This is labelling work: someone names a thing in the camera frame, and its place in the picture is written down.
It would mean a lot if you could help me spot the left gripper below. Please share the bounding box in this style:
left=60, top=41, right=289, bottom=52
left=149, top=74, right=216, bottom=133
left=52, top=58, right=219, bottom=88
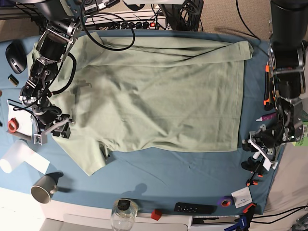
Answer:
left=242, top=124, right=282, bottom=164

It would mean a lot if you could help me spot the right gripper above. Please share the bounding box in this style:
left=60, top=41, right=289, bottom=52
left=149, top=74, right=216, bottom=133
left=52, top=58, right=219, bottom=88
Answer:
left=32, top=105, right=72, bottom=139

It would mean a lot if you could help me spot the light green T-shirt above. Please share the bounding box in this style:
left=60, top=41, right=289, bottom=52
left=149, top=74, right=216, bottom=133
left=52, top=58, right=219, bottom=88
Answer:
left=51, top=33, right=253, bottom=176

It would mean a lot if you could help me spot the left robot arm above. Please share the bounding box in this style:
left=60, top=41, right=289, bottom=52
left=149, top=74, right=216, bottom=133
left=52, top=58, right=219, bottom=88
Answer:
left=243, top=0, right=308, bottom=168

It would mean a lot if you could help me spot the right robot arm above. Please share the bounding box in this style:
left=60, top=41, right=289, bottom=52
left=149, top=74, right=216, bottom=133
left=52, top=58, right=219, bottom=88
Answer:
left=19, top=0, right=81, bottom=145

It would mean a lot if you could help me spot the black orange bar clamp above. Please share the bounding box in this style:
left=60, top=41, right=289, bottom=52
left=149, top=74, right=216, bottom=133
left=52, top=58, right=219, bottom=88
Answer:
left=241, top=156, right=265, bottom=186

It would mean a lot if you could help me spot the white notepad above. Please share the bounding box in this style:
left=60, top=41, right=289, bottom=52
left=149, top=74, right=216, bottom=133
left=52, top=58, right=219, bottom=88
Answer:
left=6, top=99, right=34, bottom=141

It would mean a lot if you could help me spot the purple glue tube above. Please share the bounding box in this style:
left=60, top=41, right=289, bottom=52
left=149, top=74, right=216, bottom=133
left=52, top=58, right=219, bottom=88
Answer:
left=256, top=113, right=277, bottom=122

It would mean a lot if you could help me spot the orange black utility knife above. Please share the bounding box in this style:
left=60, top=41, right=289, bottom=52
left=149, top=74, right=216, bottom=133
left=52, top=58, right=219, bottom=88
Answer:
left=263, top=62, right=276, bottom=111

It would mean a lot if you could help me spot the white paper card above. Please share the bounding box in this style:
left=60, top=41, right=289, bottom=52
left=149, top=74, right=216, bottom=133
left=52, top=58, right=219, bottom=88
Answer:
left=231, top=186, right=252, bottom=208

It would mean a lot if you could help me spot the red tape roll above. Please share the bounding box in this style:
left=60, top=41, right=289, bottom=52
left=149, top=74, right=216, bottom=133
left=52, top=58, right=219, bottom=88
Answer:
left=7, top=118, right=19, bottom=133

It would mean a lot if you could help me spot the green cardboard box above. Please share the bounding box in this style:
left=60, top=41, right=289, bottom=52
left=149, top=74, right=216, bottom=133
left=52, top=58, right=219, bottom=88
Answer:
left=293, top=121, right=308, bottom=147

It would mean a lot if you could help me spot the purple tape roll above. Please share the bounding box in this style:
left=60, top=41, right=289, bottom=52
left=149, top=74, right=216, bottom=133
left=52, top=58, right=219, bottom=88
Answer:
left=217, top=195, right=234, bottom=207

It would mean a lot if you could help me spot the grey ceramic mug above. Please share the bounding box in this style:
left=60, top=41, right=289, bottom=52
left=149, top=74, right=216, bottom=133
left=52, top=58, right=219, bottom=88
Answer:
left=30, top=175, right=58, bottom=204

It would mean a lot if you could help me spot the blue orange spring clamp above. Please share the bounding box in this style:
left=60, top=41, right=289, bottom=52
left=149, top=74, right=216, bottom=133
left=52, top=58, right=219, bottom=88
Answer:
left=224, top=203, right=257, bottom=231

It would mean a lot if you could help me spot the small silver black lighter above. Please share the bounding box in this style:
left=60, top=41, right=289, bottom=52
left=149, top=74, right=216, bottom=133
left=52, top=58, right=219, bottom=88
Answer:
left=8, top=75, right=19, bottom=87

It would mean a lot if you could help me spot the black remote control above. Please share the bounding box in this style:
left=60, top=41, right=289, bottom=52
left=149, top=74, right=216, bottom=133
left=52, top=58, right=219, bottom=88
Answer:
left=174, top=202, right=217, bottom=215

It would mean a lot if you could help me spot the black computer mouse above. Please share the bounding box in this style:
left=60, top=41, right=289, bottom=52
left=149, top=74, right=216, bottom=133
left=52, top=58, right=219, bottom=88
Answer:
left=5, top=40, right=27, bottom=74

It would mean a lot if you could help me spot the clear glass jar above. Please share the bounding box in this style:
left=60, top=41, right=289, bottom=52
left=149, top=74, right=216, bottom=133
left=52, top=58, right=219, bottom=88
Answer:
left=111, top=198, right=139, bottom=231

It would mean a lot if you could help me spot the red cube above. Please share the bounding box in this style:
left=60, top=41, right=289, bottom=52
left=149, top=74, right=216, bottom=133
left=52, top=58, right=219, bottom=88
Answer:
left=151, top=209, right=162, bottom=221

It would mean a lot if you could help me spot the black power strip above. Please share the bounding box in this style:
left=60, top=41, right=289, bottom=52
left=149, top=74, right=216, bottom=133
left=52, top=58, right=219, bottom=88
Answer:
left=91, top=20, right=159, bottom=30

